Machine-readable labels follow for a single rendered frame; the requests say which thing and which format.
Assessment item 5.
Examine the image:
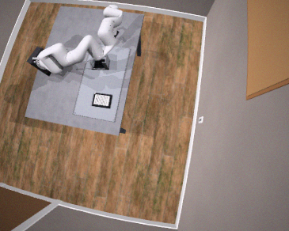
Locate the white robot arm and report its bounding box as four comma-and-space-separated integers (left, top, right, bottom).
32, 5, 124, 74

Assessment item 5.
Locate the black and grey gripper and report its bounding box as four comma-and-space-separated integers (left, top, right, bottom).
112, 27, 119, 38

